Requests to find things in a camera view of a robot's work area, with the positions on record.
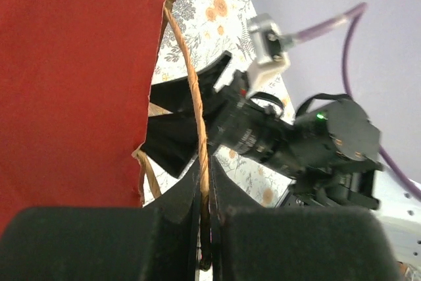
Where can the red paper bag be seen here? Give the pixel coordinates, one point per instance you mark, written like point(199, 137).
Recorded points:
point(75, 85)

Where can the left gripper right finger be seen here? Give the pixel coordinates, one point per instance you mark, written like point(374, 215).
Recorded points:
point(252, 242)

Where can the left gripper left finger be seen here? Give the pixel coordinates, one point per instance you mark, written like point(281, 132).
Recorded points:
point(156, 242)

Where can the floral table mat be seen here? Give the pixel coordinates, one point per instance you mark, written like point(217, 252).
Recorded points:
point(209, 28)

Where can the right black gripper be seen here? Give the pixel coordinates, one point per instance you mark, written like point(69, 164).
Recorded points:
point(231, 119)

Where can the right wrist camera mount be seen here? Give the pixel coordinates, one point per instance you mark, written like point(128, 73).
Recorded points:
point(269, 61)

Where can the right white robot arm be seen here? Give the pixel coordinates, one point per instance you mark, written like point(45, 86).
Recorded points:
point(331, 153)

